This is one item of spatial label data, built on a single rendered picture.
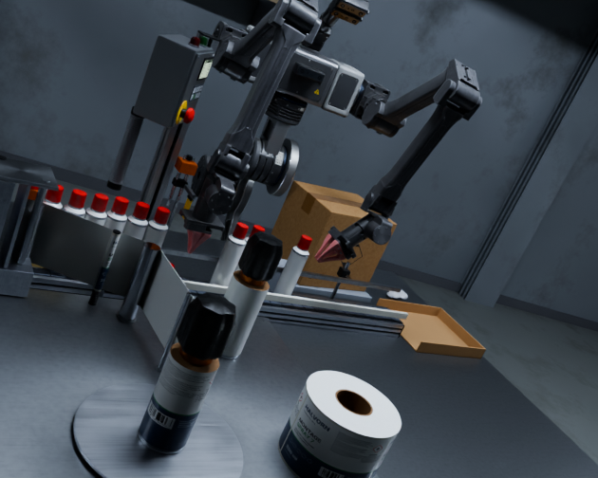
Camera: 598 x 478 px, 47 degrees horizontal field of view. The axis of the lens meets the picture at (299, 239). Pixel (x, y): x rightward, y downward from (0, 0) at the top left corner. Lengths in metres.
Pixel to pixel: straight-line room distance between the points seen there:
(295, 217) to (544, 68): 3.57
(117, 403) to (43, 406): 0.13
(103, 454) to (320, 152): 3.95
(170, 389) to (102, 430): 0.15
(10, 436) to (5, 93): 3.62
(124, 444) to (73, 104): 3.59
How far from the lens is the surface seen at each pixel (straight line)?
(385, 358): 2.09
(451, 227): 5.63
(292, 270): 1.94
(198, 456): 1.29
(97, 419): 1.29
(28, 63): 4.63
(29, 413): 1.28
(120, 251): 1.58
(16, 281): 1.57
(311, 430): 1.32
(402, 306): 2.46
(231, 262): 1.83
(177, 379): 1.18
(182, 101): 1.64
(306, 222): 2.24
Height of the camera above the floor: 1.67
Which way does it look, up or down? 18 degrees down
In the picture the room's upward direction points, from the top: 24 degrees clockwise
